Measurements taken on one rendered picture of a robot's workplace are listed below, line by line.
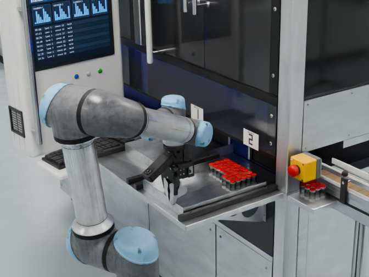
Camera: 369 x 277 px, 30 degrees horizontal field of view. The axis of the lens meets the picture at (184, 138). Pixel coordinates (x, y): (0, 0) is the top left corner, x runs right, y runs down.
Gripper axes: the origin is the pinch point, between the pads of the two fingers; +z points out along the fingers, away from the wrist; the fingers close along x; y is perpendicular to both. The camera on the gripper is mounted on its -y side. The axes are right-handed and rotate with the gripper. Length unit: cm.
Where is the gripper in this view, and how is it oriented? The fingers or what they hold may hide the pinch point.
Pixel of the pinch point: (170, 201)
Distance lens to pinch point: 224.9
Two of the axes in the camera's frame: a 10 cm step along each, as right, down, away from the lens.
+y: 8.4, -2.2, 5.0
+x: -5.5, -3.0, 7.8
